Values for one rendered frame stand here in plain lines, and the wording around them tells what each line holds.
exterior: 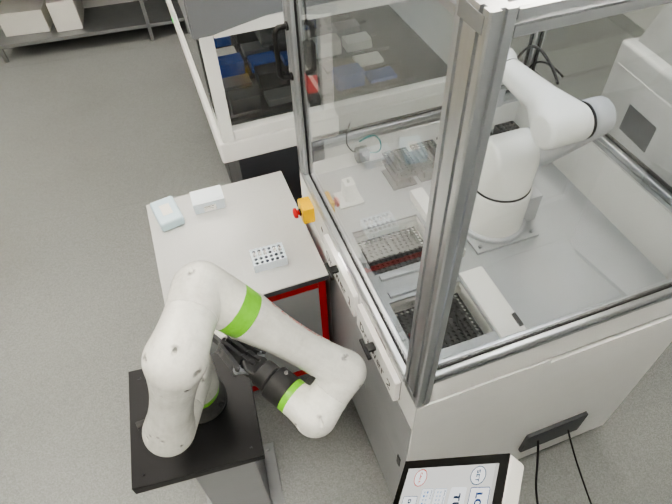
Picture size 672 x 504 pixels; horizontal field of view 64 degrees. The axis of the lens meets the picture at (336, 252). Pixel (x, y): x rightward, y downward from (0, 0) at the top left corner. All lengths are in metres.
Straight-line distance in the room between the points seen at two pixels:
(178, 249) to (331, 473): 1.11
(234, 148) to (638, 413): 2.09
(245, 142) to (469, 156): 1.62
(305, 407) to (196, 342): 0.40
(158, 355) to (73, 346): 1.97
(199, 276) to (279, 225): 1.04
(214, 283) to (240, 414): 0.63
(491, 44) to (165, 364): 0.75
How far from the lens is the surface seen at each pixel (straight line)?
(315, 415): 1.35
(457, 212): 0.90
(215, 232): 2.16
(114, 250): 3.34
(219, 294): 1.14
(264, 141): 2.37
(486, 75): 0.75
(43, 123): 4.57
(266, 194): 2.28
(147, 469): 1.67
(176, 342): 1.06
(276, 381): 1.39
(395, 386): 1.55
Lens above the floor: 2.29
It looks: 49 degrees down
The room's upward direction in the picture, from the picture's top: 2 degrees counter-clockwise
